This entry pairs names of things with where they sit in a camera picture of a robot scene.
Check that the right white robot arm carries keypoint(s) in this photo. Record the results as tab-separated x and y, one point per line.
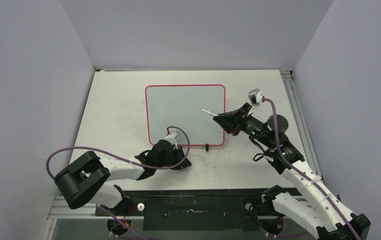
326	217

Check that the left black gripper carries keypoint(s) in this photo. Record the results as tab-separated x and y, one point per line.
179	154

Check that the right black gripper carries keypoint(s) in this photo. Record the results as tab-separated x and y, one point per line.
230	120

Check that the white whiteboard marker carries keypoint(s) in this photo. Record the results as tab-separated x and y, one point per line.
208	112

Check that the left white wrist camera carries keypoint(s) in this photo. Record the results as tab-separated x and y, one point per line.
172	138

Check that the pink framed whiteboard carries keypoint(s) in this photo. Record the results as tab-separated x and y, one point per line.
185	106

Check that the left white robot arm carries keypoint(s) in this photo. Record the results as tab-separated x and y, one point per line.
89	179

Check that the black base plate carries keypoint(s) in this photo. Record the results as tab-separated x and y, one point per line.
198	210

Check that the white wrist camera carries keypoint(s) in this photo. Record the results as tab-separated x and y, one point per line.
172	138
255	97

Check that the aluminium rail frame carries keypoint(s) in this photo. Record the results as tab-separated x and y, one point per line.
115	121

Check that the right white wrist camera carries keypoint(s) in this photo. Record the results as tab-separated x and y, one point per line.
255	97

